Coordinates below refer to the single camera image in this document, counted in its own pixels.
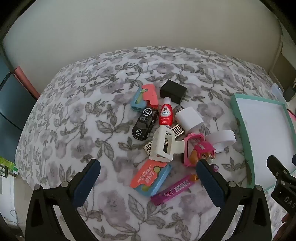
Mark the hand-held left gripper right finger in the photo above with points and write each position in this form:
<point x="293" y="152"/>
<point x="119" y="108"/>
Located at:
<point x="209" y="183"/>

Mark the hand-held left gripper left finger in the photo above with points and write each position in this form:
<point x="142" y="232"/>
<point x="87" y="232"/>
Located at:
<point x="89" y="180"/>

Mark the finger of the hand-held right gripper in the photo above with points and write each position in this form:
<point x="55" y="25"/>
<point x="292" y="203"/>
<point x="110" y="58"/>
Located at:
<point x="294" y="159"/>
<point x="278" y="168"/>

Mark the pink puppy toy figure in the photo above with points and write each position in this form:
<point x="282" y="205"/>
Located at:
<point x="203" y="149"/>

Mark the magenta pencil lead case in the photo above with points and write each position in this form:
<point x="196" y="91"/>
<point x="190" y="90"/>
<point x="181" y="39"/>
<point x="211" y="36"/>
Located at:
<point x="171" y="191"/>

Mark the pink smart watch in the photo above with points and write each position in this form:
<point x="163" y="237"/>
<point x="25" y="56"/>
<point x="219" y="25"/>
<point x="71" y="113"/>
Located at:
<point x="186" y="150"/>

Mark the teal shallow box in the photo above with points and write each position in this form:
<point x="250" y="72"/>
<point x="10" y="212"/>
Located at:
<point x="261" y="129"/>

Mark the white hair claw clip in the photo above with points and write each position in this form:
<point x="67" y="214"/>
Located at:
<point x="175" y="153"/>

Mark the orange and blue plastic case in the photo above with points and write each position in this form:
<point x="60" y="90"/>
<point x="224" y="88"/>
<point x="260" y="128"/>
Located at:
<point x="148" y="95"/>
<point x="148" y="178"/>

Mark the gold patterned lighter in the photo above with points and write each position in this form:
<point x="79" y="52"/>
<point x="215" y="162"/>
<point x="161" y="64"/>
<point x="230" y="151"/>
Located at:
<point x="178" y="130"/>

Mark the white wall charger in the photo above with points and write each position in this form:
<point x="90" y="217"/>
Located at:
<point x="188" y="119"/>

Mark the black toy car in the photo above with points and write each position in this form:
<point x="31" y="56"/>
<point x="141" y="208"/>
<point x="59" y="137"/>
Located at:
<point x="143" y="126"/>

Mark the small red bottle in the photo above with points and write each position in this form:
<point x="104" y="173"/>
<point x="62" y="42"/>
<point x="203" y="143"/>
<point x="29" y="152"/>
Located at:
<point x="166" y="115"/>

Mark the person's right hand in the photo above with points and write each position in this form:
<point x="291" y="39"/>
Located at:
<point x="289" y="228"/>

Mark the grey floral blanket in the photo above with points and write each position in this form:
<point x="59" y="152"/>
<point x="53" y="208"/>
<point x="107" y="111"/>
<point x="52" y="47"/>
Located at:
<point x="81" y="129"/>

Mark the dark grey box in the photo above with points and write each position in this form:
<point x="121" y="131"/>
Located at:
<point x="288" y="93"/>

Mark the white plastic device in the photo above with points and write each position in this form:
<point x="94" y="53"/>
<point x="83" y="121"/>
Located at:
<point x="277" y="92"/>

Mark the green packet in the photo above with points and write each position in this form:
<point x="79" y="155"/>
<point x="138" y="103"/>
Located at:
<point x="7" y="164"/>

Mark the dark blue cabinet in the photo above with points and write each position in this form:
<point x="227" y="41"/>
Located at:
<point x="13" y="111"/>

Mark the pink board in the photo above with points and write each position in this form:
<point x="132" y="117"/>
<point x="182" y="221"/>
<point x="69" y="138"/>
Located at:
<point x="25" y="81"/>

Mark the black wall charger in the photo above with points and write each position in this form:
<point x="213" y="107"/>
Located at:
<point x="172" y="91"/>

